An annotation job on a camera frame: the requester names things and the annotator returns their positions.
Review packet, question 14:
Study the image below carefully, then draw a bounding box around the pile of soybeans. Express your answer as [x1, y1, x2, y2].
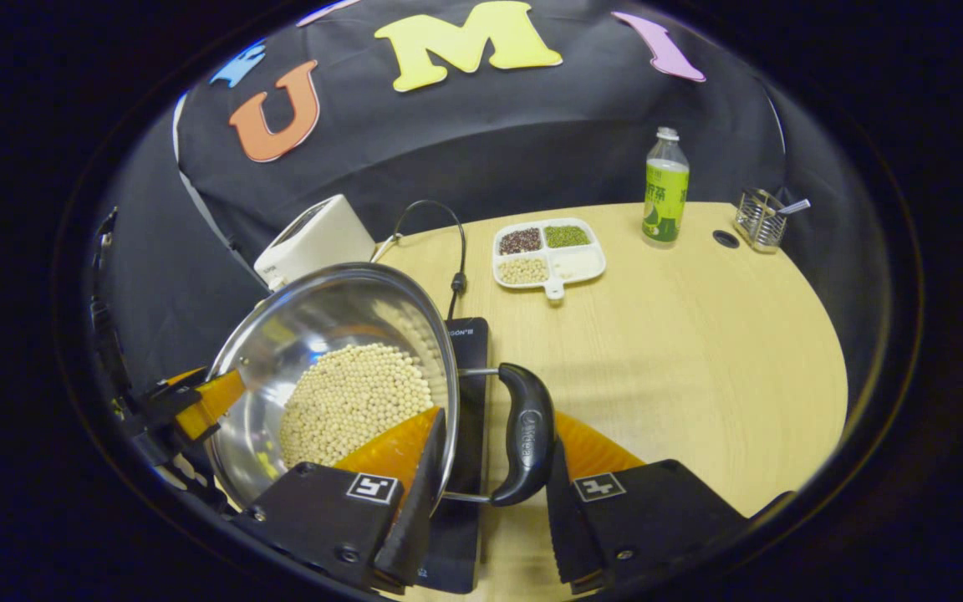
[279, 343, 435, 469]

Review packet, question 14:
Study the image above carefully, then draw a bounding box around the stainless steel pot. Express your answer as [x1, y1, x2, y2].
[204, 263, 558, 508]

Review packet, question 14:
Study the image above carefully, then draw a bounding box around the white toaster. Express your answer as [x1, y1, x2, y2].
[253, 194, 377, 292]

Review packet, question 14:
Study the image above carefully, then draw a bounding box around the green label plastic bottle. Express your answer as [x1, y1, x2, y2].
[641, 126, 690, 250]

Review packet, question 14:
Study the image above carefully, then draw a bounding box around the white divided bean tray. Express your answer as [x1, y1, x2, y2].
[492, 218, 608, 301]

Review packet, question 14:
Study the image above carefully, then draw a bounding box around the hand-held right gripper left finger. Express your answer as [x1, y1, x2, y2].
[235, 407, 449, 590]

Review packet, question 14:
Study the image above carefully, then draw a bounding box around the black induction cooktop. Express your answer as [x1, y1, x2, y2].
[415, 316, 492, 595]

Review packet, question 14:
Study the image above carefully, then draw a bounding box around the metal wire utensil holder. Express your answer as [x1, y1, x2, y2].
[733, 187, 788, 254]

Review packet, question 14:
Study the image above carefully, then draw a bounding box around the black power cable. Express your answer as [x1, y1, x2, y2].
[371, 199, 469, 322]

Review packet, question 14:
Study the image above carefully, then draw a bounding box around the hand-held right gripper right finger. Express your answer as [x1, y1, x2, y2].
[545, 410, 750, 596]

